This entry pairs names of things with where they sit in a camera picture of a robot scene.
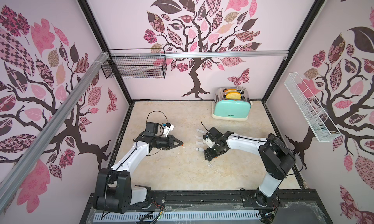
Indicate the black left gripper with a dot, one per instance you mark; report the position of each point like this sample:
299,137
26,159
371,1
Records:
170,139

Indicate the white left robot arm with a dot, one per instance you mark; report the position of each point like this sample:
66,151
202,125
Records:
114,191

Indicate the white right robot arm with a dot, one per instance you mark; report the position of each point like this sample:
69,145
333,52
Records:
277,159

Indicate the mint green toaster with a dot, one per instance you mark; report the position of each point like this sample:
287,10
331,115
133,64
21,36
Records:
229,109

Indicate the bread slice in toaster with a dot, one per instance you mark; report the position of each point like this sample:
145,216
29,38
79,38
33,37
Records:
232,94

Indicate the glass spice jar far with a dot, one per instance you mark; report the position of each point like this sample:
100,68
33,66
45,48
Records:
271,136

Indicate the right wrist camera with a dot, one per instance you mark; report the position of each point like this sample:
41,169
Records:
208,142

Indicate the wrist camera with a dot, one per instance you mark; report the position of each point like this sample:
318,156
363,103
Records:
167,128
208,142

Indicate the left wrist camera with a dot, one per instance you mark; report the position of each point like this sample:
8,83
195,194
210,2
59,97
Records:
167,128

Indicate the white slotted cable duct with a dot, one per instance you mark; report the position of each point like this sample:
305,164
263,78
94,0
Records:
177,216

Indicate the black wire basket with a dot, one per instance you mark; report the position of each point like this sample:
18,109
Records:
137,63

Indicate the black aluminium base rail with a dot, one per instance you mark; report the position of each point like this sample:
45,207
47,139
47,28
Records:
284,207

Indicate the white wire shelf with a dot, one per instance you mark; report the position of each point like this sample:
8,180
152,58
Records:
304,92

